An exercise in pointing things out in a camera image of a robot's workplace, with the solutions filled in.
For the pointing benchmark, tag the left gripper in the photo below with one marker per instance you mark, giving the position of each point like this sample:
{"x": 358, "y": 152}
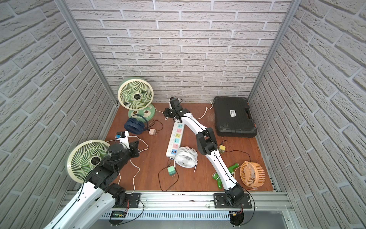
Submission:
{"x": 133, "y": 148}

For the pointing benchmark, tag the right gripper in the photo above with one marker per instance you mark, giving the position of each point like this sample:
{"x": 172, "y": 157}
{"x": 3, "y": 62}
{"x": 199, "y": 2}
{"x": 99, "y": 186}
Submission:
{"x": 167, "y": 113}

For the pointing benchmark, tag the pink usb charger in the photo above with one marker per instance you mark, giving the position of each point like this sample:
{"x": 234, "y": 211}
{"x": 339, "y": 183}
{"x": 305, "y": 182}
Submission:
{"x": 152, "y": 131}

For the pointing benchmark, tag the green usb charger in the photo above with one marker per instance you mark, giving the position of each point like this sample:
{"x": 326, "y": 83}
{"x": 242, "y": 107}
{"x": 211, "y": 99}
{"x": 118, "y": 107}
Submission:
{"x": 171, "y": 170}

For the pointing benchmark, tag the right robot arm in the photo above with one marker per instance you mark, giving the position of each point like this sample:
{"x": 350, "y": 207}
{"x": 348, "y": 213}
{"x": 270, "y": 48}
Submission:
{"x": 207, "y": 146}

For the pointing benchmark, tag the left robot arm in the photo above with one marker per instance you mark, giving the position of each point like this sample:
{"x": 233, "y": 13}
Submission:
{"x": 96, "y": 195}

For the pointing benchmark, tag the small navy blue fan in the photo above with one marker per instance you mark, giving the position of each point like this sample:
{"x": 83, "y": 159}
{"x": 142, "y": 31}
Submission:
{"x": 136, "y": 126}

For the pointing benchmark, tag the white power strip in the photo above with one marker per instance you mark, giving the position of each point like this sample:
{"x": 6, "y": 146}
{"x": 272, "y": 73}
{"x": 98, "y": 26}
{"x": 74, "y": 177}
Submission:
{"x": 175, "y": 140}

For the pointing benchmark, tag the green fan at back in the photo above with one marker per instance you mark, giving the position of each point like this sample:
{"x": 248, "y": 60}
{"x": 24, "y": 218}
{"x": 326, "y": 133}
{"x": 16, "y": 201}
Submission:
{"x": 136, "y": 95}

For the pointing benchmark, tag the green fan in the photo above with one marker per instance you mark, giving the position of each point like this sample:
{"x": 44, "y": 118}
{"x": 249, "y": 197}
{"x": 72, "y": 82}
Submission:
{"x": 136, "y": 95}
{"x": 84, "y": 158}

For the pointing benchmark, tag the small white desk fan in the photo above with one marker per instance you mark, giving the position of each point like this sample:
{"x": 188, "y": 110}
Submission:
{"x": 186, "y": 157}

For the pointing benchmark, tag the green fan front left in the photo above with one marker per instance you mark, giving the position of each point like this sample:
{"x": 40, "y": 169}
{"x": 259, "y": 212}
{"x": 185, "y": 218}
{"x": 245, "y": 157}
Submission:
{"x": 84, "y": 158}

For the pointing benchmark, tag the orange small fan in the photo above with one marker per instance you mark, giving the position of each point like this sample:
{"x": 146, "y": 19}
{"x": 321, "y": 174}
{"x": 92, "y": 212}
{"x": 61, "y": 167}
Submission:
{"x": 252, "y": 175}

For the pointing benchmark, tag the black tool case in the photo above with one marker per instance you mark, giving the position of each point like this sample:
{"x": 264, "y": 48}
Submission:
{"x": 233, "y": 117}

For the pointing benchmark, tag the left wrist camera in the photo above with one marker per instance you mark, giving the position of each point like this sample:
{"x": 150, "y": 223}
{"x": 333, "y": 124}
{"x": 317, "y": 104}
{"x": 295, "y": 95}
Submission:
{"x": 122, "y": 138}

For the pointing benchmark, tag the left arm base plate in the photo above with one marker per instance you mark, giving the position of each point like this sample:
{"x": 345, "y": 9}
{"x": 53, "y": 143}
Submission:
{"x": 127, "y": 200}

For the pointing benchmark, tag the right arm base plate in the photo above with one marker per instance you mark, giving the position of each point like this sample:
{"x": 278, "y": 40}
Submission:
{"x": 223, "y": 201}

